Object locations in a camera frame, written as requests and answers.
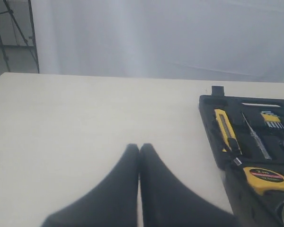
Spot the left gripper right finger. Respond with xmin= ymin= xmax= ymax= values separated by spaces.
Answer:
xmin=140 ymin=143 xmax=240 ymax=227

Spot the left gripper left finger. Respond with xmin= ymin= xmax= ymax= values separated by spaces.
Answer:
xmin=42 ymin=144 xmax=139 ymax=227

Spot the yellow utility knife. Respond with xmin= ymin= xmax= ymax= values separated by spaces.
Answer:
xmin=214 ymin=109 xmax=242 ymax=155

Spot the yellow tape measure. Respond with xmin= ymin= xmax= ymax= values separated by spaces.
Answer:
xmin=223 ymin=151 xmax=284 ymax=196

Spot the black plastic tool case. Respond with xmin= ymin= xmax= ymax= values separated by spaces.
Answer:
xmin=199 ymin=86 xmax=284 ymax=227

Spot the yellow hex key set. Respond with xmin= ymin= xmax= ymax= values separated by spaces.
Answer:
xmin=261 ymin=111 xmax=284 ymax=130

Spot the white backdrop curtain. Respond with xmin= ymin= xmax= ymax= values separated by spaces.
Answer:
xmin=32 ymin=0 xmax=284 ymax=82

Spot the black tripod stand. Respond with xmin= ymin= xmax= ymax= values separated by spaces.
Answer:
xmin=0 ymin=0 xmax=40 ymax=73

